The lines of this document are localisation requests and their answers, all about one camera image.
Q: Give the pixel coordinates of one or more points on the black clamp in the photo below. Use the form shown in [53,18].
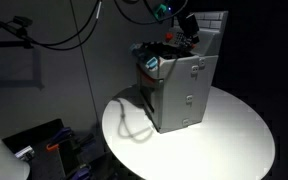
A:
[85,140]

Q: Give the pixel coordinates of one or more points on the red stove knob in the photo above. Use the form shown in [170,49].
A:
[168,36]

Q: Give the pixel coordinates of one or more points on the black stove burner grate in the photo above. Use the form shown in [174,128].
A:
[164,50]

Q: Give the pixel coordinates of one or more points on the grey toy stove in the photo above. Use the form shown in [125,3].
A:
[180,96]

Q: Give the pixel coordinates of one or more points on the orange round panel button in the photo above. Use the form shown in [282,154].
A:
[193,46]

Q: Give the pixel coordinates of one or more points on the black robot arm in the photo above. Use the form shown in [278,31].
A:
[180,6]

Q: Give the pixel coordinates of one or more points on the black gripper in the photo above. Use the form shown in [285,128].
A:
[190,23]

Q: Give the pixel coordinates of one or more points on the orange clamp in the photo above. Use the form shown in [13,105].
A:
[52,146]

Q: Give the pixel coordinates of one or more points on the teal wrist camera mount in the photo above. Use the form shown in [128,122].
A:
[161,9]

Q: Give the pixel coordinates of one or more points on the purple clamp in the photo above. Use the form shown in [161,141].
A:
[62,134]
[81,173]

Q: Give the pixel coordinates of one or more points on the black camera on stand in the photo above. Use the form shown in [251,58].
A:
[22,21]

